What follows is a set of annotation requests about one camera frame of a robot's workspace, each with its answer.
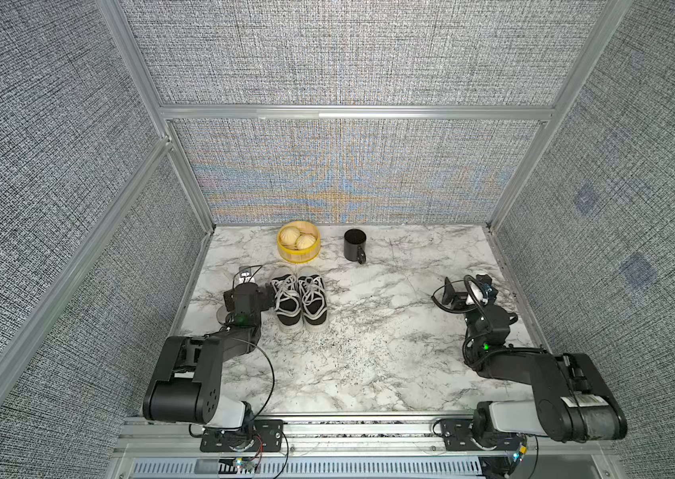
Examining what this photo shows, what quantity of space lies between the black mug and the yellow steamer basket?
0.11m

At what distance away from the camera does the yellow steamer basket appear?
42.7 inches

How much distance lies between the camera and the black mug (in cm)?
106
